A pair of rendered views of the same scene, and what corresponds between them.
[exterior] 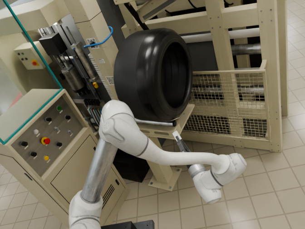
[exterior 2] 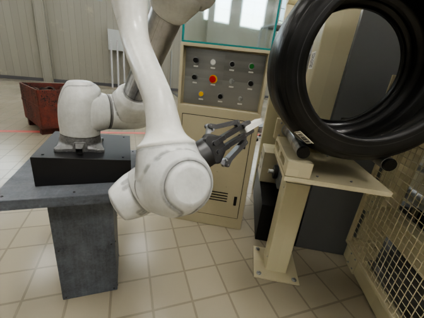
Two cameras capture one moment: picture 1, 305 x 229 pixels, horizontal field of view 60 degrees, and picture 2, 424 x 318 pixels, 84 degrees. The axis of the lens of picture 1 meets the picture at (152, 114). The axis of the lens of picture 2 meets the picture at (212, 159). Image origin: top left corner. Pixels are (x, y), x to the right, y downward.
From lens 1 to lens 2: 1.26 m
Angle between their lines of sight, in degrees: 50
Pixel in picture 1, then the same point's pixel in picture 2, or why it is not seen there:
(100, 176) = not seen: hidden behind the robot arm
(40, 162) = (194, 91)
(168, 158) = (126, 32)
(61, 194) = not seen: hidden behind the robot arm
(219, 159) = (157, 115)
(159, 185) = (258, 259)
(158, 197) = (238, 261)
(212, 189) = (127, 180)
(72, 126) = (248, 98)
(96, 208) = (120, 100)
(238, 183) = not seen: outside the picture
